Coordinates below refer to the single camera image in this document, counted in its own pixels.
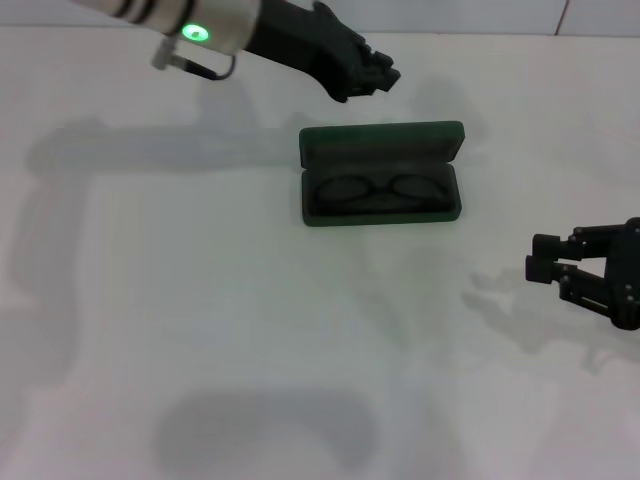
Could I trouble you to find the green glasses case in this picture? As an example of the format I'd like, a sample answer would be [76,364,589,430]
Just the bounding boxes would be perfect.
[298,119,466,229]

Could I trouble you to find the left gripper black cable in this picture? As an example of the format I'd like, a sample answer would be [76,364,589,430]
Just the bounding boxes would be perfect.
[151,37,236,81]

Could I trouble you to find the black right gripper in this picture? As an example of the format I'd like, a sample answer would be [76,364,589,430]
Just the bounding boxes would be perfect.
[524,217,640,331]

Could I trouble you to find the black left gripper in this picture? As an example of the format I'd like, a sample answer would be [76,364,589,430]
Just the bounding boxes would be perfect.
[242,0,402,104]

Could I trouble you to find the black glasses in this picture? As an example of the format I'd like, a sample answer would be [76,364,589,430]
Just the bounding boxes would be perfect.
[314,172,446,214]

